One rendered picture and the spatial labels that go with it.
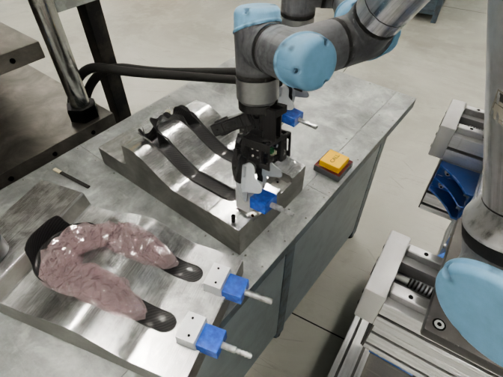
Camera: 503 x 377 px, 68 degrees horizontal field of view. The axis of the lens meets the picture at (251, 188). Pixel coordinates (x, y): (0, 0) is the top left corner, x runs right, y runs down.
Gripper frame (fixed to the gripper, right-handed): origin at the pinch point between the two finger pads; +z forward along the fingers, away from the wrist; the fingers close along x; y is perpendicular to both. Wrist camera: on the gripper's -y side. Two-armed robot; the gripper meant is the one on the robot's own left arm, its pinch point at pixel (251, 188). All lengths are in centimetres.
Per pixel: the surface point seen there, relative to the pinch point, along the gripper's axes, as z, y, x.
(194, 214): 9.1, -12.4, -5.9
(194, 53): 41, -208, 181
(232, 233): 8.6, -0.7, -6.1
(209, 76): -5, -49, 39
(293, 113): -5.2, -8.0, 28.2
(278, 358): 93, -4, 19
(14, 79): -1, -117, 3
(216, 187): 4.7, -11.3, 0.8
